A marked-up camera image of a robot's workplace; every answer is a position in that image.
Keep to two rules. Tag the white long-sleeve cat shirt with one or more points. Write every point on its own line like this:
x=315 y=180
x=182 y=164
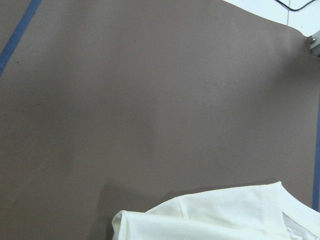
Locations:
x=255 y=212

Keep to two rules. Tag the aluminium frame post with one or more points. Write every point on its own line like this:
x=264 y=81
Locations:
x=313 y=44

